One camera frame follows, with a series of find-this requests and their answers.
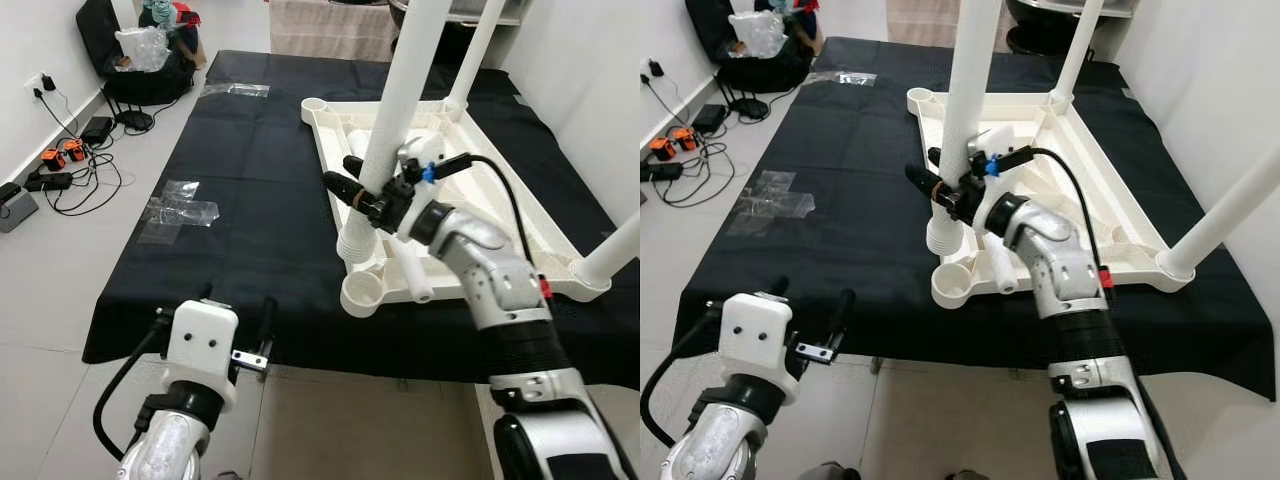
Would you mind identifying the black table cloth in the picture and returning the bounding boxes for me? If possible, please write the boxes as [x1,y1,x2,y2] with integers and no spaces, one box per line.
[672,38,1276,401]
[82,50,641,391]

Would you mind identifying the beige cloth covered bench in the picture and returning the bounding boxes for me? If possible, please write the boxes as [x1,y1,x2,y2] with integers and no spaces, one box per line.
[270,0,401,61]
[888,0,1016,51]

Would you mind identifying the white plastic table top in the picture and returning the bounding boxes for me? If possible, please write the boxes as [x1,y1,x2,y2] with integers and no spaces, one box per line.
[905,85,1196,309]
[300,95,613,319]

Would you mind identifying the black round stool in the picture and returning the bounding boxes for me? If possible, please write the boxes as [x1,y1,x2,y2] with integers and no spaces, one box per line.
[1005,0,1136,56]
[388,0,526,66]

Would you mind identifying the black bag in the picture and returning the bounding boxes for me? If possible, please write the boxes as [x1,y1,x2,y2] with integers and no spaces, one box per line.
[685,0,816,93]
[75,0,196,106]

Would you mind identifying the grey power brick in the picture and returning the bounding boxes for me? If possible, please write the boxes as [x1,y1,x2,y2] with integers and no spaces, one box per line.
[0,183,39,233]

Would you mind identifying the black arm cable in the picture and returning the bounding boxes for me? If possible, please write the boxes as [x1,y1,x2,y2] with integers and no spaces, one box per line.
[93,310,171,463]
[640,305,723,449]
[435,153,553,301]
[1000,146,1114,291]

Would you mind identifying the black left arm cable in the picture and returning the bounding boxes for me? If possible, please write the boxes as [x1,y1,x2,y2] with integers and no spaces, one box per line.
[640,305,723,449]
[93,310,171,463]

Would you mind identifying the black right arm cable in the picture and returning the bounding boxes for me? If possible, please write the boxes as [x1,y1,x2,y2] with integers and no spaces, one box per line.
[435,153,553,301]
[1000,146,1114,291]

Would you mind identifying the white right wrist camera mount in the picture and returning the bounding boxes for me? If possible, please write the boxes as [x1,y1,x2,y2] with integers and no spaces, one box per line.
[970,125,1031,236]
[395,130,456,246]

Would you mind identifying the tangled black floor cables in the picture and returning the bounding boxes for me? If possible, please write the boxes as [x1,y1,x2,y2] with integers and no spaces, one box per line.
[640,75,741,206]
[30,90,126,216]

